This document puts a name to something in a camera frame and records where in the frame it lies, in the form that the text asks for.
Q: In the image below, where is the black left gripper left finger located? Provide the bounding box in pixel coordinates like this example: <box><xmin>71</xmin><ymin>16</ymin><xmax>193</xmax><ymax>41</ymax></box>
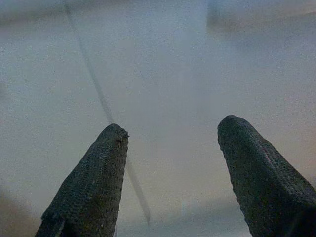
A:
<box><xmin>34</xmin><ymin>123</ymin><xmax>130</xmax><ymax>237</ymax></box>

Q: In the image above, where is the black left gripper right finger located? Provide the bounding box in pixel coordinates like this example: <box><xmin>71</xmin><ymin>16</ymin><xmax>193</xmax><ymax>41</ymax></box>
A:
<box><xmin>217</xmin><ymin>115</ymin><xmax>316</xmax><ymax>237</ymax></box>

